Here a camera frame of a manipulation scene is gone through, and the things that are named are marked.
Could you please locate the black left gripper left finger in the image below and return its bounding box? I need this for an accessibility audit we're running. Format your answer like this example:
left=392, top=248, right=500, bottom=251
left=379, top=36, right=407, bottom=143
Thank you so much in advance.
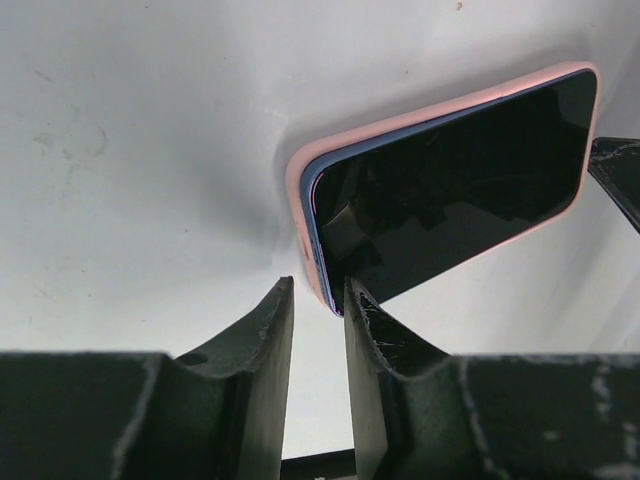
left=1, top=277, right=294, bottom=479

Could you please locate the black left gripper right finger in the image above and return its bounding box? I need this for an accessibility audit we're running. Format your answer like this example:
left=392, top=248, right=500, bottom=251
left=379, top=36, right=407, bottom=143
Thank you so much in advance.
left=344, top=279, right=639, bottom=479

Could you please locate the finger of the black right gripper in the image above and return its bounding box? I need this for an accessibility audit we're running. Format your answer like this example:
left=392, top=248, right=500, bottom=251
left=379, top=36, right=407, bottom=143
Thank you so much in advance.
left=588, top=137, right=640, bottom=228

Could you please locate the blue smartphone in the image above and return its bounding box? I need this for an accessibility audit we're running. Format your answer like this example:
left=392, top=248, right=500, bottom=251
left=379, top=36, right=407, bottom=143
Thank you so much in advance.
left=299, top=69, right=599, bottom=319

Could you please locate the pink phone case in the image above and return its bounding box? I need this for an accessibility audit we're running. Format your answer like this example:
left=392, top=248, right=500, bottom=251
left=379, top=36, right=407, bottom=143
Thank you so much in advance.
left=285, top=60, right=601, bottom=306

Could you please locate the black table front rail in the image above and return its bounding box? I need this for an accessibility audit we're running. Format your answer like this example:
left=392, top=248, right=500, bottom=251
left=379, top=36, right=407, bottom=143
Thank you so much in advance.
left=280, top=449, right=357, bottom=480

